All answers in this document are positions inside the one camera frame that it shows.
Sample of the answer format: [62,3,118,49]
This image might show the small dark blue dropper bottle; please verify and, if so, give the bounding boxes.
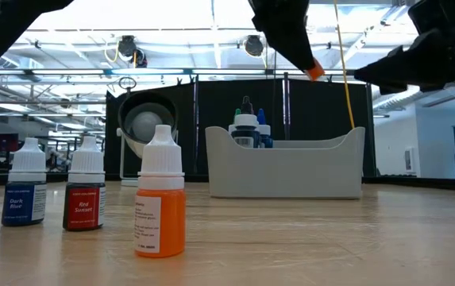
[1,137,48,227]

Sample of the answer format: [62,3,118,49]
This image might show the yellow cable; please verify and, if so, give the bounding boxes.
[332,0,357,130]

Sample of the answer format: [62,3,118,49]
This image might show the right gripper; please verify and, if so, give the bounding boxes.
[353,0,455,95]

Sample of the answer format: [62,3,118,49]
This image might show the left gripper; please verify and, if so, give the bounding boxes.
[249,0,316,72]

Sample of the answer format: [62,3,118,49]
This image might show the large black-tip food coloring bottle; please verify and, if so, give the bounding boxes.
[230,95,262,149]

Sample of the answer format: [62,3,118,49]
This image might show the white cup lying sideways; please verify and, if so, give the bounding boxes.
[115,76,180,188]

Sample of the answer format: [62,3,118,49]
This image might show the black fabric room divider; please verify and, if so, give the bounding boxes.
[105,77,376,182]

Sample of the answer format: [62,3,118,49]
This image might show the black overhead device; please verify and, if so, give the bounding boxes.
[117,35,148,69]

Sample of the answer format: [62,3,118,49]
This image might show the white wall box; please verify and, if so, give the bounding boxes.
[404,146,415,172]

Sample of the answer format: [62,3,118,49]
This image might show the large green-tip food coloring bottle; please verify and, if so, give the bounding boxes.
[229,107,243,136]

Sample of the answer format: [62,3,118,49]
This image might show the black aluminium table frame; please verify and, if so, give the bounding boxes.
[0,171,455,194]

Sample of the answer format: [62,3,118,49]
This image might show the large blue-tip food coloring bottle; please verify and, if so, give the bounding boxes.
[256,107,274,149]

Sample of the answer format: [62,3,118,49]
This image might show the round overhead device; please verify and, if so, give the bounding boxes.
[244,34,266,58]

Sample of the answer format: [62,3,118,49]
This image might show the white plastic bin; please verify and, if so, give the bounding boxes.
[205,126,366,200]

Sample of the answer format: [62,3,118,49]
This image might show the small red dropper bottle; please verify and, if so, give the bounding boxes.
[62,136,107,233]

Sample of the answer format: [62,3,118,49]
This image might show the dark red monitor screen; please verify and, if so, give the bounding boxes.
[0,133,20,154]

